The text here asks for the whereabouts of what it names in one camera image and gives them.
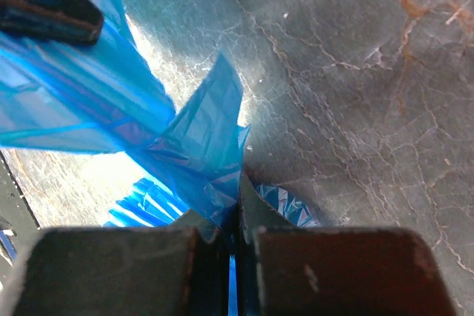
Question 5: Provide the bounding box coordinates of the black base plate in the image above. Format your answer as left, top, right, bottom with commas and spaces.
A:
0, 152, 41, 269

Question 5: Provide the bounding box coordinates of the blue trash bag roll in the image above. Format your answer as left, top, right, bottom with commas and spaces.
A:
0, 0, 323, 316

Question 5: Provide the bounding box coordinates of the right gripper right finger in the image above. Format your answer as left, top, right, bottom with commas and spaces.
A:
236, 178, 455, 315

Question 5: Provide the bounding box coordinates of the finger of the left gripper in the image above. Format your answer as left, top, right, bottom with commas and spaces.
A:
1, 0, 104, 45

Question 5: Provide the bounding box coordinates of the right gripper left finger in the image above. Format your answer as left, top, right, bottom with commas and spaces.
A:
1, 211, 229, 315

